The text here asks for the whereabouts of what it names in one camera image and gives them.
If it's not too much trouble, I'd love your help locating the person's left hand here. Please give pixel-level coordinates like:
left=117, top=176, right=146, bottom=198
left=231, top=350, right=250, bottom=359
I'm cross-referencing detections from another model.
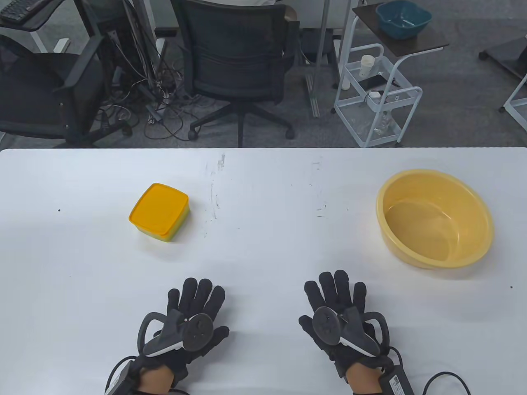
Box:
left=131, top=278, right=230, bottom=381

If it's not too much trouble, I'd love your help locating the black keyboard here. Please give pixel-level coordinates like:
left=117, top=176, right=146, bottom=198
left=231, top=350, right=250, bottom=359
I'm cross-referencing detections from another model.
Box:
left=0, top=0, right=40, bottom=23

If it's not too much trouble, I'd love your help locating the person's right forearm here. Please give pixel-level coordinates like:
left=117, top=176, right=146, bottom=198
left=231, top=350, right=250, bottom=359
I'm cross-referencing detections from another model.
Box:
left=346, top=362, right=385, bottom=395

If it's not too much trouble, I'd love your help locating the black mesh office chair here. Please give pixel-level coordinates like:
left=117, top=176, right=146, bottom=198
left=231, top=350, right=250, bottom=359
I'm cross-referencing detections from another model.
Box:
left=171, top=0, right=299, bottom=148

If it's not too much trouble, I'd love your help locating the clear plastic bottle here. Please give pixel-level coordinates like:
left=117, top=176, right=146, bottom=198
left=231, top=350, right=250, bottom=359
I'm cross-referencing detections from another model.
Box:
left=373, top=111, right=392, bottom=136

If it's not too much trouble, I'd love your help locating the black computer tower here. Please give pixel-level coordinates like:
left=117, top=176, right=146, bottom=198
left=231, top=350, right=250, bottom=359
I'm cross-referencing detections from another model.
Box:
left=76, top=0, right=157, bottom=83

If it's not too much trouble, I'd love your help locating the white rolling cart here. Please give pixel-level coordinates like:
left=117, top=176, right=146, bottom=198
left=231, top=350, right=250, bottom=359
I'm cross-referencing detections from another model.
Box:
left=333, top=43, right=423, bottom=148

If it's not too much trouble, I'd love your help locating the tangle of floor cables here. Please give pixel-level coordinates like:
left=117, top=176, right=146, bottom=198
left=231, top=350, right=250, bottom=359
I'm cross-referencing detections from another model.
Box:
left=95, top=41, right=231, bottom=140

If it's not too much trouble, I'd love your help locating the yellow plastic basin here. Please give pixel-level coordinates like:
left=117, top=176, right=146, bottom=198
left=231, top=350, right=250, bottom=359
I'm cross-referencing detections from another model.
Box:
left=375, top=169, right=494, bottom=270

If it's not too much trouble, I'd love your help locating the yellow plastic container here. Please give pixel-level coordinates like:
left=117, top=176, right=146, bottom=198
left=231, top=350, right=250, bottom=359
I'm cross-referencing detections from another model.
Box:
left=131, top=197, right=191, bottom=244

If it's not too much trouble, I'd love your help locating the grey keyboard tray desk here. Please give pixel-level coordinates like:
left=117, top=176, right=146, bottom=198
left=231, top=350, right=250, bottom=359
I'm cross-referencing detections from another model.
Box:
left=0, top=0, right=62, bottom=54

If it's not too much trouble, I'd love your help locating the orange plastic lid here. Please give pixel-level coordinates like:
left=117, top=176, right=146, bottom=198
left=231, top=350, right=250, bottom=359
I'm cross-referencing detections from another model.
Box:
left=129, top=183, right=189, bottom=237

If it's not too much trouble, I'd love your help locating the black box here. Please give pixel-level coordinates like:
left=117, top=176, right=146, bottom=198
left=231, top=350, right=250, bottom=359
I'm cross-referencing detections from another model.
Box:
left=300, top=29, right=342, bottom=65

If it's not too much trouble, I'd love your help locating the white metal frame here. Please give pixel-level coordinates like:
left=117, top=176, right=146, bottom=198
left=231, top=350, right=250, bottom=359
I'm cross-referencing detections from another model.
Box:
left=499, top=76, right=527, bottom=132

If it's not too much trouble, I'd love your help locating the dark wheeled platform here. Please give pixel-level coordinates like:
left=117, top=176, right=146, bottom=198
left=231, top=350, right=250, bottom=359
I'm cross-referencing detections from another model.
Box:
left=479, top=36, right=527, bottom=79

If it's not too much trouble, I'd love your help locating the teal plastic basin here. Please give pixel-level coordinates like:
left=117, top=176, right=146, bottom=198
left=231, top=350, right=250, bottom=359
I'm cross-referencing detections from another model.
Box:
left=375, top=0, right=433, bottom=40

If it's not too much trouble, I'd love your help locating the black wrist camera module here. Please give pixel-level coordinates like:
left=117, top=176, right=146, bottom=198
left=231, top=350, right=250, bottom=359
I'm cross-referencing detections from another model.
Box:
left=379, top=364, right=414, bottom=395
left=105, top=360, right=136, bottom=395

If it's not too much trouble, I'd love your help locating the silver metal stand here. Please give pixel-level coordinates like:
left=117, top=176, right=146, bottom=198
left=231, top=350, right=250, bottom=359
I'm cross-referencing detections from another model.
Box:
left=305, top=0, right=334, bottom=118

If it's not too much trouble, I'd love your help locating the person's right hand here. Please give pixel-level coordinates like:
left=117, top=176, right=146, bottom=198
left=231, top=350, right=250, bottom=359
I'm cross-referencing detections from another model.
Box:
left=299, top=270, right=394, bottom=379

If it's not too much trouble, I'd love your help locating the white utility cart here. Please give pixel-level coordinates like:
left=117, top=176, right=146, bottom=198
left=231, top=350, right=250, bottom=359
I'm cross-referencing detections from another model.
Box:
left=334, top=3, right=450, bottom=145

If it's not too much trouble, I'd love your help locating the grey white hand controller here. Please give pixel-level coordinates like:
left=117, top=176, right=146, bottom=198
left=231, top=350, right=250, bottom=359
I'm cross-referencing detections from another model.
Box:
left=313, top=307, right=391, bottom=358
left=137, top=309, right=215, bottom=358

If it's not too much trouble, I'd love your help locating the black armrest office chair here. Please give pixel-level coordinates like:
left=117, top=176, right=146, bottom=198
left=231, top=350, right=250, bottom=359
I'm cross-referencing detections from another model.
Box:
left=0, top=35, right=132, bottom=149

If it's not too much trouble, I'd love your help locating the black glove cable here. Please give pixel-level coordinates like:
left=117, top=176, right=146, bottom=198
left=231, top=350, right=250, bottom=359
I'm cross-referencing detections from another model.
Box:
left=105, top=356, right=186, bottom=395
left=424, top=372, right=472, bottom=395

